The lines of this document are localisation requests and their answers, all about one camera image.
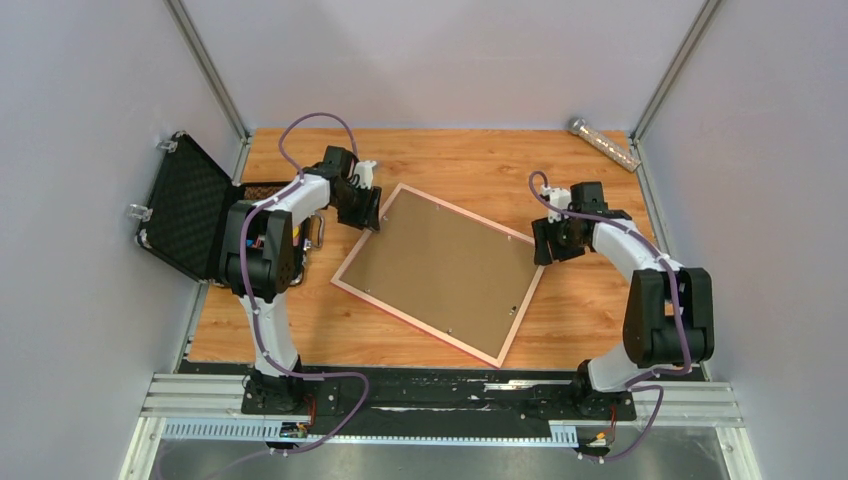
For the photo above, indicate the glittery silver tube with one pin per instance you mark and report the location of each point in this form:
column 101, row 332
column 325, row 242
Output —
column 601, row 142

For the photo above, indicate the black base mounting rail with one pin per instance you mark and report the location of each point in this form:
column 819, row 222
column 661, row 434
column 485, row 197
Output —
column 433, row 402

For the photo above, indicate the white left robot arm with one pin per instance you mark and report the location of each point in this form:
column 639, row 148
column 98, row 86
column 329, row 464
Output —
column 263, row 249

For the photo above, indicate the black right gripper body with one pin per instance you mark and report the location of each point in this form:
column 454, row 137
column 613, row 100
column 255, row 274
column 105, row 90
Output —
column 556, row 240

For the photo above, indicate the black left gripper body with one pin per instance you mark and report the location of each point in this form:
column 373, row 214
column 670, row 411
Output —
column 353, row 209

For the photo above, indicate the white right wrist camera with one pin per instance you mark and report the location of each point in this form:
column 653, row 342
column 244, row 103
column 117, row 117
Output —
column 558, row 200

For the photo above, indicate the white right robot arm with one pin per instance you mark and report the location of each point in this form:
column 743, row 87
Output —
column 668, row 324

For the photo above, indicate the black poker chip case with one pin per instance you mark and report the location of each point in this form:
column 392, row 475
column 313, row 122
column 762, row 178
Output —
column 184, row 219

